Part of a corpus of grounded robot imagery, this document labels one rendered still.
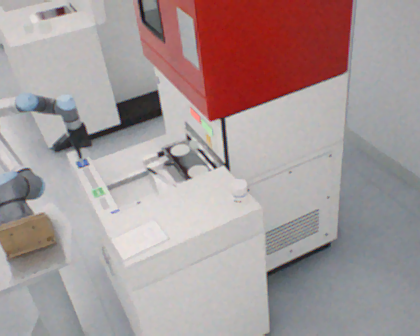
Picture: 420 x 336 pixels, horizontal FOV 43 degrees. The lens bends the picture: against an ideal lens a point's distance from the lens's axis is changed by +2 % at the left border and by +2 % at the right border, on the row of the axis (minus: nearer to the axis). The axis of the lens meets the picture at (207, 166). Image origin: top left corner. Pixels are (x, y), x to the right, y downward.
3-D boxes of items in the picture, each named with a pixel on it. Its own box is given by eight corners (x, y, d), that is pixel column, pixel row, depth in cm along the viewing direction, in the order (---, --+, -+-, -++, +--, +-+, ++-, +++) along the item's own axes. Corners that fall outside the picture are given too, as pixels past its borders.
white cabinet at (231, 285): (193, 230, 351) (176, 130, 301) (271, 341, 281) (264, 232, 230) (102, 270, 332) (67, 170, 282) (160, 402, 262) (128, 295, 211)
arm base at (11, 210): (-4, 227, 224) (-11, 205, 225) (2, 230, 238) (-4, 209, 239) (33, 215, 228) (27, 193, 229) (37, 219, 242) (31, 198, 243)
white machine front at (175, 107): (166, 113, 316) (155, 52, 291) (231, 186, 256) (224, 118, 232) (161, 115, 315) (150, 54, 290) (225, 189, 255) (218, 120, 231)
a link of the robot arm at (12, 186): (-10, 207, 230) (-19, 178, 232) (12, 205, 243) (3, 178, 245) (12, 197, 227) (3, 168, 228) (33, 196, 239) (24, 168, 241)
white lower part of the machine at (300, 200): (266, 177, 387) (262, 79, 336) (337, 248, 327) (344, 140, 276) (180, 213, 366) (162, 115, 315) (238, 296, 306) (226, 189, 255)
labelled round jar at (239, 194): (243, 193, 230) (241, 176, 224) (251, 202, 225) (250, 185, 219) (228, 199, 228) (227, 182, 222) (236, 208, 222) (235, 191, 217)
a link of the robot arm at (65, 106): (60, 92, 242) (76, 94, 239) (67, 112, 249) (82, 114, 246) (50, 101, 236) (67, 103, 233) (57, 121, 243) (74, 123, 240)
